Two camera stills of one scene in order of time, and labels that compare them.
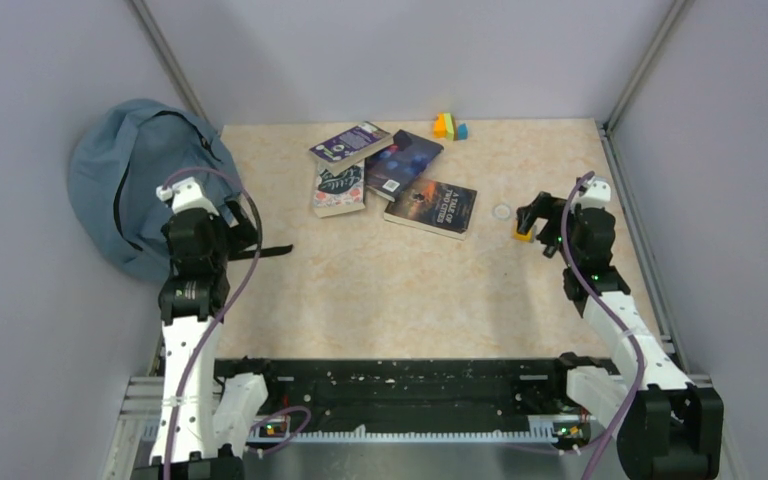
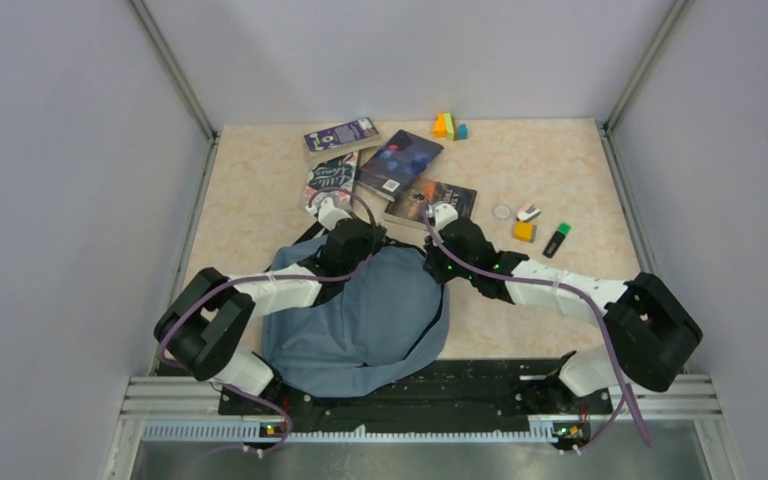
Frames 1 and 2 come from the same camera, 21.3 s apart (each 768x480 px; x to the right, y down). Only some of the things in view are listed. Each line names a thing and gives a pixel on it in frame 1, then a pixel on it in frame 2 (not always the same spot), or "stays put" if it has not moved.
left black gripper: (239, 234) → (374, 236)
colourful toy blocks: (445, 126) stays put
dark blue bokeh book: (392, 170) stays put
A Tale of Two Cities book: (435, 206) stays put
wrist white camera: (595, 194) → (444, 214)
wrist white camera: (185, 195) → (329, 215)
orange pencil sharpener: (522, 237) stays put
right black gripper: (544, 206) → (433, 263)
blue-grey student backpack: (123, 153) → (384, 326)
